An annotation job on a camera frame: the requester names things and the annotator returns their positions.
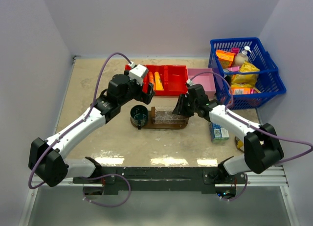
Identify oval wooden tray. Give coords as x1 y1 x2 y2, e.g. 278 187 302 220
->
142 111 188 130

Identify green blue carton box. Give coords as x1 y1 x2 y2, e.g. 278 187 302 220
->
209 123 229 143

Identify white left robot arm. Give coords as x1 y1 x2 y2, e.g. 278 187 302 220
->
28 74 155 189

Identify orange toothpaste tube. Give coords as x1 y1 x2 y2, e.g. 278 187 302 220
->
148 72 155 86

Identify beige pump soap bottle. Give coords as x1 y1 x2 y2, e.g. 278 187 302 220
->
233 46 251 67

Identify pink small package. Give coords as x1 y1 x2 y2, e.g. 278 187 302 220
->
230 47 240 54

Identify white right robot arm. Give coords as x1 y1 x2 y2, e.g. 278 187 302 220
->
173 84 284 183

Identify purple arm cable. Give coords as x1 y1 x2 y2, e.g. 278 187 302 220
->
187 71 313 167
28 52 134 189

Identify white paper roll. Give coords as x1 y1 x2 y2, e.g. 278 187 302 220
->
235 137 244 153

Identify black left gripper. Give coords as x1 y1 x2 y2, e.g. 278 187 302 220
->
119 70 155 106

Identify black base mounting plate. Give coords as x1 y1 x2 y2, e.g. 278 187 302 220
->
73 167 245 195

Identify yellow chips bag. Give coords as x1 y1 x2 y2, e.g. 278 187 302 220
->
231 61 260 88

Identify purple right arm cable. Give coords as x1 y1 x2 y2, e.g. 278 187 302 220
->
187 71 313 167

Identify yellow toothpaste tube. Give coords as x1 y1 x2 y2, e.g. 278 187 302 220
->
155 72 164 91

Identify red bin middle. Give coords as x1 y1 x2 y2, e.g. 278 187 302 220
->
145 65 167 96

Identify pink drawer box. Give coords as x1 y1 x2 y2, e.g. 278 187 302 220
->
187 68 216 99

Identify red bin left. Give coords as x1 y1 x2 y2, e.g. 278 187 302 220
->
125 65 149 92

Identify blue plastic basket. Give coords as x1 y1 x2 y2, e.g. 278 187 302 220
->
208 37 286 110

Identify orange snack box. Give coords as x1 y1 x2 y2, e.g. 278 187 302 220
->
216 49 235 68

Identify dark green mug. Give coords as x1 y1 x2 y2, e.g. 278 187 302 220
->
130 105 149 130

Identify clear acrylic toothbrush holder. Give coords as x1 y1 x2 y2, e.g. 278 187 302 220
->
151 106 189 125

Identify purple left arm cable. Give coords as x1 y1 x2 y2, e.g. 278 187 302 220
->
28 52 134 189

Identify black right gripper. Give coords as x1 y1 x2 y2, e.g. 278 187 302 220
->
173 93 198 117

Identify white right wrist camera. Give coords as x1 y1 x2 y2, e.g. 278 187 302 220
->
186 79 194 87

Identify orange box lower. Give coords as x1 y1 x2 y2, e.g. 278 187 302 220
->
229 88 253 95

